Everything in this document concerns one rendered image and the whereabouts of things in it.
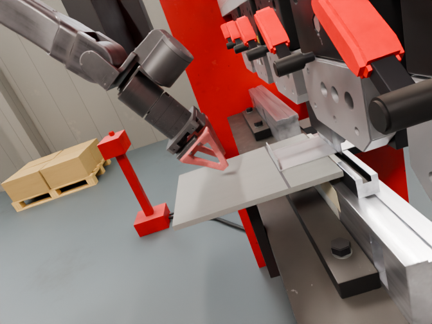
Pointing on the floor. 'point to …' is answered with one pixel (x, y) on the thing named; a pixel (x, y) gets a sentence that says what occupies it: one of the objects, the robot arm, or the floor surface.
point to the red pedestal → (153, 219)
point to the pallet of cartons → (56, 174)
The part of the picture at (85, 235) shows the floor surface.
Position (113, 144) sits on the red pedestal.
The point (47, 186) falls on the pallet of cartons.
